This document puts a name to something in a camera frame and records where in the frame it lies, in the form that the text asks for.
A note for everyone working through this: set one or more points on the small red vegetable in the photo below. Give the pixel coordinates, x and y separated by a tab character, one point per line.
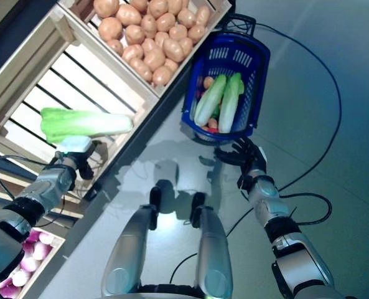
216	130

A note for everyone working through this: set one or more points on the small orange round vegetable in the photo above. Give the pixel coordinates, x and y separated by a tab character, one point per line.
207	82
213	123

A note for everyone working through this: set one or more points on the wooden potato crate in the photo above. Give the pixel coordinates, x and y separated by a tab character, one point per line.
193	50

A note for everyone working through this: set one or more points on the silver robot left leg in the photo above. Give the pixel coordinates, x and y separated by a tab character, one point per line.
128	249

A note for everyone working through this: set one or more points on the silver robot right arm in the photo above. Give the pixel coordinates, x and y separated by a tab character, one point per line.
296	249

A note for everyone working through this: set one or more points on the wooden onion crate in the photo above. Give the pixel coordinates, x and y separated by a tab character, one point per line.
47	264

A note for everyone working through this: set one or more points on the purple white onion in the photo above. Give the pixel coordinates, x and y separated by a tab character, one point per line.
41	250
28	264
33	236
5	291
19	278
45	240

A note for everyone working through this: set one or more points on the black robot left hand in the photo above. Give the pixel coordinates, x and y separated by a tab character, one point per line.
86	155

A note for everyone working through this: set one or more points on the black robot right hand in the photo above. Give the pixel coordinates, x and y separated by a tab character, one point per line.
249	155

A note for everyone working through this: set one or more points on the brown potato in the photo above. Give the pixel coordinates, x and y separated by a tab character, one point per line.
140	68
109	28
115	46
139	4
203	15
157	7
178	32
162	75
196	32
165	21
173	50
128	14
175	4
154	59
150	46
148	25
132	53
185	45
134	34
160	39
186	17
171	65
106	6

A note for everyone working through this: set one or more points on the blue plastic shopping basket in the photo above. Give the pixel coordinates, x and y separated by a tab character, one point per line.
234	39

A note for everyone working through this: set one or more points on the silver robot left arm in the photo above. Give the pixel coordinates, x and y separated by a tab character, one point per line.
47	183

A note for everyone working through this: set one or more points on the green white napa cabbage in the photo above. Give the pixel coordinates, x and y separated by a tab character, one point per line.
207	101
229	106
103	124

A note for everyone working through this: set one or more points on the wooden slatted cabbage crate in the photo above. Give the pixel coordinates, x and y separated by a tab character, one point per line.
63	90

